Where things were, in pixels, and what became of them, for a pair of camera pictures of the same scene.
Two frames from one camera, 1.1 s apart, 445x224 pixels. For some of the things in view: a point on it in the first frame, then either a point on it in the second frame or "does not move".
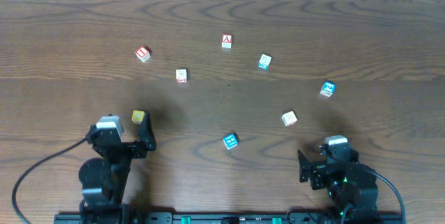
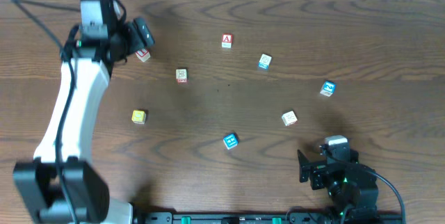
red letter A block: x=227 y=40 does not move
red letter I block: x=142 y=53 does not move
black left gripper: x=124 y=147 → x=140 y=35
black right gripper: x=316 y=172 does not move
